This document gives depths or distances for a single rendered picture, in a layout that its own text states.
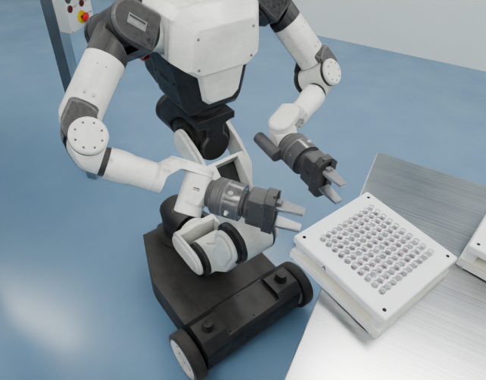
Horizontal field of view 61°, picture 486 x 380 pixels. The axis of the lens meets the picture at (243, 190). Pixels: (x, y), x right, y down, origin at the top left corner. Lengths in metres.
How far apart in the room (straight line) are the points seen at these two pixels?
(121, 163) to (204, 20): 0.38
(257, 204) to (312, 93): 0.47
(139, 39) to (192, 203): 0.38
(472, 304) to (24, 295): 1.70
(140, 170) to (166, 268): 0.90
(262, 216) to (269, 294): 0.79
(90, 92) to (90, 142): 0.11
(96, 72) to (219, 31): 0.31
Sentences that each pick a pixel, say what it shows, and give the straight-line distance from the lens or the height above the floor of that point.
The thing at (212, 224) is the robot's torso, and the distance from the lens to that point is 1.73.
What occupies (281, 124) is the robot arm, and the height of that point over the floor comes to 0.98.
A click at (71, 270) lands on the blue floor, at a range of 2.06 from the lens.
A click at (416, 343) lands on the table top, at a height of 0.86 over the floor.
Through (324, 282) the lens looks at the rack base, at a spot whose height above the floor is 0.88.
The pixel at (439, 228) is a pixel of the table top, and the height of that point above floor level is 0.86.
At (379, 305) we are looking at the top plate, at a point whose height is 0.93.
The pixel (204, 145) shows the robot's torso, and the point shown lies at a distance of 1.24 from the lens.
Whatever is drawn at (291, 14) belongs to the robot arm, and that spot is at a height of 1.17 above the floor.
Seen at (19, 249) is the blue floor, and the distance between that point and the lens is 2.22.
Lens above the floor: 1.60
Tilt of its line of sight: 43 degrees down
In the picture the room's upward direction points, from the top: 5 degrees clockwise
